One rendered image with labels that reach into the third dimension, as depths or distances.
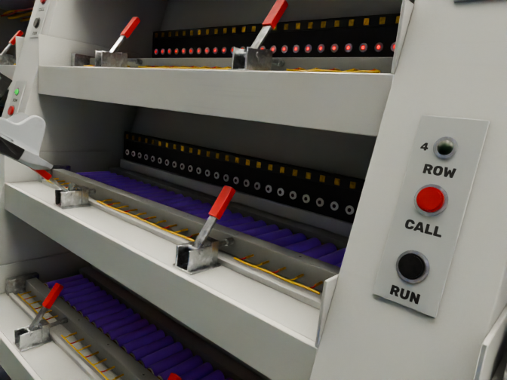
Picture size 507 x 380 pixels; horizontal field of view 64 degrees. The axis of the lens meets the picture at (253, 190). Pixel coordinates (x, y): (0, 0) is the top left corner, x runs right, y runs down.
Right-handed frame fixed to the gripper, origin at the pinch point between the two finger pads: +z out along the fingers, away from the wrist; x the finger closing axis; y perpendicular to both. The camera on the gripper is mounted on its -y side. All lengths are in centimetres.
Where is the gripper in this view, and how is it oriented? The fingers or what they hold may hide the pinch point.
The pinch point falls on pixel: (37, 166)
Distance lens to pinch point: 59.7
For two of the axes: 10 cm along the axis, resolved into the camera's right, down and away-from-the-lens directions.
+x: -7.5, -2.0, 6.3
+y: 4.1, -8.9, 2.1
